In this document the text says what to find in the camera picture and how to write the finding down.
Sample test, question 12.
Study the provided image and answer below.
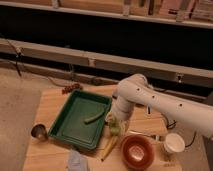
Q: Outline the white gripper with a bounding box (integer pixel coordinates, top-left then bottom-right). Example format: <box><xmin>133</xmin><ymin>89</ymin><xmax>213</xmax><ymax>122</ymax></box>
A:
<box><xmin>105</xmin><ymin>108</ymin><xmax>130</xmax><ymax>130</ymax></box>

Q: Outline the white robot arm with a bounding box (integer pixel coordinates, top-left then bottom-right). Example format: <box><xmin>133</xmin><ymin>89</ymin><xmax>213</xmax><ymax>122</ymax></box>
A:
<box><xmin>111</xmin><ymin>74</ymin><xmax>213</xmax><ymax>139</ymax></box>

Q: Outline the green plastic cup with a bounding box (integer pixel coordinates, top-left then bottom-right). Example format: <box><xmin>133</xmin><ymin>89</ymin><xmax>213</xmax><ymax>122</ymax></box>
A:
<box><xmin>108</xmin><ymin>118</ymin><xmax>120</xmax><ymax>136</ymax></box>

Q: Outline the white paper cup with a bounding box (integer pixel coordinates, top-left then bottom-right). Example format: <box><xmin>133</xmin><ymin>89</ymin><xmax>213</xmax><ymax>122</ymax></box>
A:
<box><xmin>163</xmin><ymin>133</ymin><xmax>185</xmax><ymax>154</ymax></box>

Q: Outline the green cucumber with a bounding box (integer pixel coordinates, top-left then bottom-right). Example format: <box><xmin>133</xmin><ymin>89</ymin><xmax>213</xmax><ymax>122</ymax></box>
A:
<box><xmin>84</xmin><ymin>107</ymin><xmax>105</xmax><ymax>124</ymax></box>

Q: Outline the red-brown bowl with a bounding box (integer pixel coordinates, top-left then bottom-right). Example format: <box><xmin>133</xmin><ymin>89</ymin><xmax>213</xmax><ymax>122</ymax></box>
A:
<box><xmin>120</xmin><ymin>135</ymin><xmax>154</xmax><ymax>171</ymax></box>

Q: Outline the green plastic tray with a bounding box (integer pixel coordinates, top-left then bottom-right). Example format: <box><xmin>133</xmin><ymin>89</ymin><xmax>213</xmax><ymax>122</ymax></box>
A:
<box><xmin>48</xmin><ymin>90</ymin><xmax>112</xmax><ymax>150</ymax></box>

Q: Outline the red grapes bunch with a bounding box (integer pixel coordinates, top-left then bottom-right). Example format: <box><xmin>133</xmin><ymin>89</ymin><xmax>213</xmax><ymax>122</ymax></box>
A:
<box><xmin>62</xmin><ymin>83</ymin><xmax>83</xmax><ymax>94</ymax></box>

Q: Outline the blue-grey cloth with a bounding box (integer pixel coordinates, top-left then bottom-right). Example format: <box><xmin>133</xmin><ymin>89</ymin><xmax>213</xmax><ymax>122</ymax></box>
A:
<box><xmin>67</xmin><ymin>150</ymin><xmax>89</xmax><ymax>171</ymax></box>

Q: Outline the black cable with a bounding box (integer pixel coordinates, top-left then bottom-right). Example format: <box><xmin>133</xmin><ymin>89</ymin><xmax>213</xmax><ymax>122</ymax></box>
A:
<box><xmin>161</xmin><ymin>113</ymin><xmax>198</xmax><ymax>148</ymax></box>

